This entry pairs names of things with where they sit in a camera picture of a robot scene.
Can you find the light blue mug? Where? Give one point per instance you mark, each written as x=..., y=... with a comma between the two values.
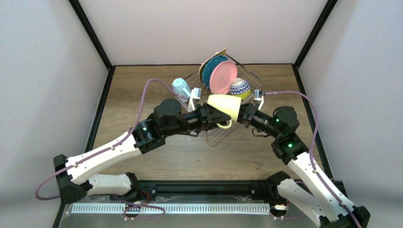
x=181, y=88

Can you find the bamboo pattern square plate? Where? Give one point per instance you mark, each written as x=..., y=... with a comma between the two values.
x=206, y=62

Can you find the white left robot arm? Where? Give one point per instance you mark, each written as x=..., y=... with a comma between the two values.
x=78, y=176

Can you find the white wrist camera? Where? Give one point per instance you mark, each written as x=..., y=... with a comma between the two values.
x=259, y=98

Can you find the pale green mug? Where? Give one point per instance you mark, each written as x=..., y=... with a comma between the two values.
x=228, y=104

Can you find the black aluminium frame rail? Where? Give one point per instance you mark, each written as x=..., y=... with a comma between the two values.
x=164, y=192

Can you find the metal wire dish rack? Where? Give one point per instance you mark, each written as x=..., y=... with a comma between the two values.
x=193, y=81

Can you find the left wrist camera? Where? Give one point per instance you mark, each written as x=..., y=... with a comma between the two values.
x=195, y=95

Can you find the teal polka dot plate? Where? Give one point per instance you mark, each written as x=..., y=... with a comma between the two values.
x=210, y=68

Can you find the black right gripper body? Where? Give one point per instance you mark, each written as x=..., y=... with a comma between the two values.
x=249, y=112

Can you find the white slotted cable duct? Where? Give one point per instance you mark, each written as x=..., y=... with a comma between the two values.
x=181, y=208

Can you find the pink round plate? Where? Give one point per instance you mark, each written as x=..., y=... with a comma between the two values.
x=222, y=77

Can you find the lime green bowl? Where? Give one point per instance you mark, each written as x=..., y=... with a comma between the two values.
x=240, y=88

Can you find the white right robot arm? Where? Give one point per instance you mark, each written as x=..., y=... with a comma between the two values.
x=323, y=202

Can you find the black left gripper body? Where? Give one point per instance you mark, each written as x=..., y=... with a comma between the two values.
x=204, y=114

